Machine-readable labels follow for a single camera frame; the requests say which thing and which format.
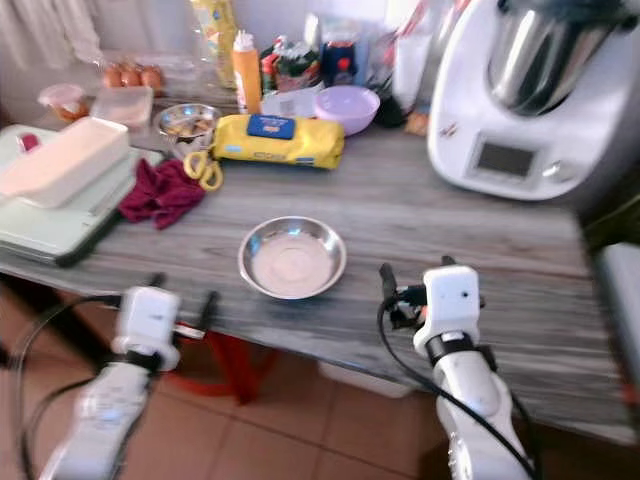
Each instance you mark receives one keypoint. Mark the dark blue jar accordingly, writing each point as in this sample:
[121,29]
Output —
[338,64]

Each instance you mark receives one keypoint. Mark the orange squeeze bottle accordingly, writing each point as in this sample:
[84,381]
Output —
[247,75]

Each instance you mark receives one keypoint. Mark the small black object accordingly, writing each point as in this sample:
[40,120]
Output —
[388,110]

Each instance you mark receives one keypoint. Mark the small tub with pink lid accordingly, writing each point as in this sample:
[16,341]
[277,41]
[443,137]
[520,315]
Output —
[63,102]

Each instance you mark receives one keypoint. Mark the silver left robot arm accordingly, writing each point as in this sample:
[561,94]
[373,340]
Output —
[105,420]

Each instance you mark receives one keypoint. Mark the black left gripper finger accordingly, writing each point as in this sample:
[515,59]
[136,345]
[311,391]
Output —
[155,281]
[210,313]

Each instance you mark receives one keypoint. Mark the maroon cloth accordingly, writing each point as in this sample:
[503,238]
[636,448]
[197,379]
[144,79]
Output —
[160,195]

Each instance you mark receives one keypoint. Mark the small red object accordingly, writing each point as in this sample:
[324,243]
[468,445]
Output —
[28,143]

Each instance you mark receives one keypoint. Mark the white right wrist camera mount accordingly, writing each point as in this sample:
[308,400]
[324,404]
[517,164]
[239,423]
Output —
[450,300]

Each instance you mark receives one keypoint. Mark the lilac plastic bowl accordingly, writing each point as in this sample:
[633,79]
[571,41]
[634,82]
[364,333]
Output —
[347,108]

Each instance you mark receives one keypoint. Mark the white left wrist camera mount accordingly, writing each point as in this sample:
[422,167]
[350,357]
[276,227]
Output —
[150,320]

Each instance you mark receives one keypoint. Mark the white paper sheet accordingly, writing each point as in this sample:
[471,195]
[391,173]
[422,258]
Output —
[290,102]

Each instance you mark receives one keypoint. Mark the clear plastic food box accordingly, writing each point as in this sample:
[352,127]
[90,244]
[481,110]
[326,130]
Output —
[122,107]

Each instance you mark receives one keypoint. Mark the brown egg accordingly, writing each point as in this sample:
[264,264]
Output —
[152,78]
[132,76]
[112,77]

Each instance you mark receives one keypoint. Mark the red stool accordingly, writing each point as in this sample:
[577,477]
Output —
[230,365]

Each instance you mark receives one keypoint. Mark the shallow steel bowl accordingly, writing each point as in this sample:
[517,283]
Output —
[292,262]

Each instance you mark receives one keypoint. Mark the white hanging cloth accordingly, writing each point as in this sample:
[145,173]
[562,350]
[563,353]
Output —
[50,25]

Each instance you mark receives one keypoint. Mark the dark snack bag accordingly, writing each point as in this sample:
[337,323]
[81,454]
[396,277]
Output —
[295,67]

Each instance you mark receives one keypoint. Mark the white kitchen machine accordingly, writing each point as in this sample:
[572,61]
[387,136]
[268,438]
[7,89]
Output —
[510,110]

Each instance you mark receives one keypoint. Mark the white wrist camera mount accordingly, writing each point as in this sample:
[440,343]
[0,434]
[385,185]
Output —
[150,320]
[450,300]

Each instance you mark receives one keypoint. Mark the pale green tray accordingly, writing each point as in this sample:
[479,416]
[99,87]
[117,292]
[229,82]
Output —
[50,235]

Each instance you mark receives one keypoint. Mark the white storage box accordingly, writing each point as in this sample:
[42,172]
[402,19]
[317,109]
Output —
[365,380]

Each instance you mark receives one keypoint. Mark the tall white bag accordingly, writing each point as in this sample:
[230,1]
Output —
[412,70]

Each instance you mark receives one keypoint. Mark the small steel bowl with food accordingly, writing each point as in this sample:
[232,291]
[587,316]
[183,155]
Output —
[188,127]

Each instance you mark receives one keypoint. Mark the yellow food packet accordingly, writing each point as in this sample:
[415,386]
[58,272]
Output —
[217,40]

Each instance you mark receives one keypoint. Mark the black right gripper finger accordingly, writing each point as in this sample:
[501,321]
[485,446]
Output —
[389,283]
[446,262]

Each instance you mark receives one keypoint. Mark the yellow kitchen wipes pack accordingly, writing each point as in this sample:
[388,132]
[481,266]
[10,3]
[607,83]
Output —
[280,143]

